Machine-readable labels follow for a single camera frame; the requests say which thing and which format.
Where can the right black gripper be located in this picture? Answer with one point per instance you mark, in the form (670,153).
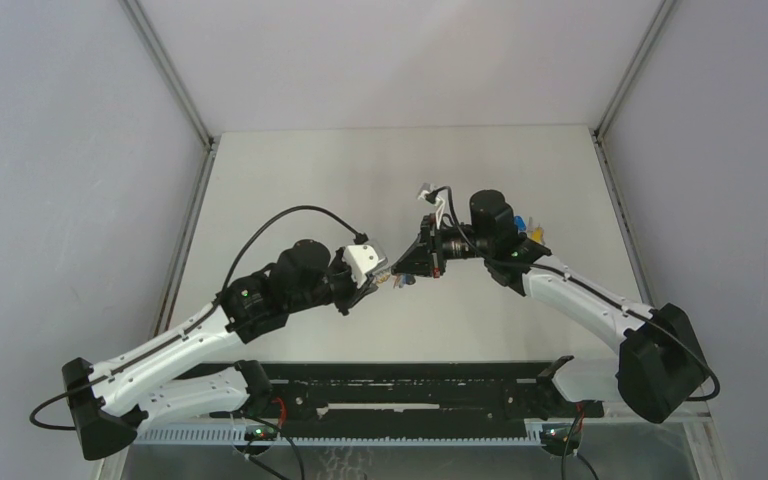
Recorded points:
(418,259)

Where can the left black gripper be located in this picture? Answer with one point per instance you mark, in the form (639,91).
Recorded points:
(353,292)

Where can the metal keyring with small rings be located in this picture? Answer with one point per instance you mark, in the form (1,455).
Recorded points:
(395,280)

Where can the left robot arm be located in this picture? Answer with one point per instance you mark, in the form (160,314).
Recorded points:
(114,401)

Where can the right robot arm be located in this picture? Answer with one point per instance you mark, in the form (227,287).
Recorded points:
(659,364)

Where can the blue key tag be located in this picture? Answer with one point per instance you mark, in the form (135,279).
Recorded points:
(520,224)

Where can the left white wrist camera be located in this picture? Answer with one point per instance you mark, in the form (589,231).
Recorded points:
(367,262)

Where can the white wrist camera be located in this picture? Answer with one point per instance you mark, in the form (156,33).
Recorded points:
(367,262)
(439,198)

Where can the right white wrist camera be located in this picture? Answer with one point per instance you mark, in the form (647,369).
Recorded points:
(439,198)

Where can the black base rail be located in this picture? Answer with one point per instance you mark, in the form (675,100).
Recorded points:
(422,398)

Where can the white cable duct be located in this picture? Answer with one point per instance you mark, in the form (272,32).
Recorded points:
(183,434)

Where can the left aluminium frame post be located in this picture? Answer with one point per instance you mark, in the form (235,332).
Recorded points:
(150,174)

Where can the aluminium frame post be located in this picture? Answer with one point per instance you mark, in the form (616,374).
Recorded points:
(150,174)
(621,161)

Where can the right aluminium frame post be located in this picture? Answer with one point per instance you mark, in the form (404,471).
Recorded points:
(621,161)

